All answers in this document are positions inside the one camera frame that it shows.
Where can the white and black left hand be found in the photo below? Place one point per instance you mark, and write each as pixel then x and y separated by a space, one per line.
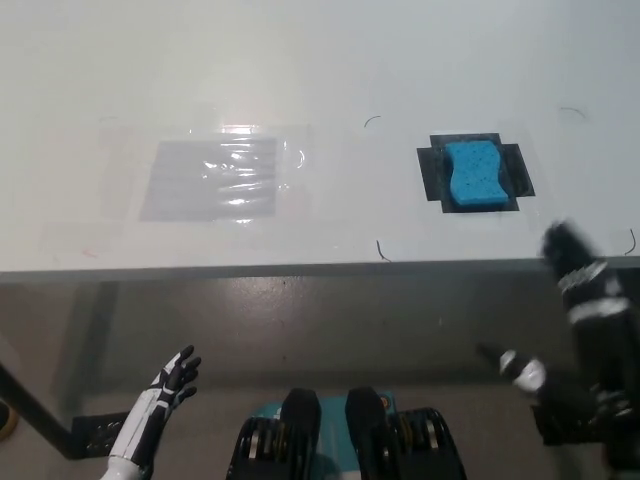
pixel 150 410

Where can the black right hand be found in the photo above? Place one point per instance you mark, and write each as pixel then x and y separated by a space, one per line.
pixel 600 345

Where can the blue wavy sponge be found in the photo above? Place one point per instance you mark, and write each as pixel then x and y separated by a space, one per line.
pixel 475 175

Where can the black and teal robot torso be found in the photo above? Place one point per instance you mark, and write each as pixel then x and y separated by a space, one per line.
pixel 300 440

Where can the black tape marked spot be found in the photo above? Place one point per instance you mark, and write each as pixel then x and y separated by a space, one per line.
pixel 430 170

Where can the black table leg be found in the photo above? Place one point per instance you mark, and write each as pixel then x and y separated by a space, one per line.
pixel 35 407

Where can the yellow round object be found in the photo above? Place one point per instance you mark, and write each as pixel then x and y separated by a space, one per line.
pixel 6 422

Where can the grey taped patch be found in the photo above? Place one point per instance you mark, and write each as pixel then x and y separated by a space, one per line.
pixel 210 180

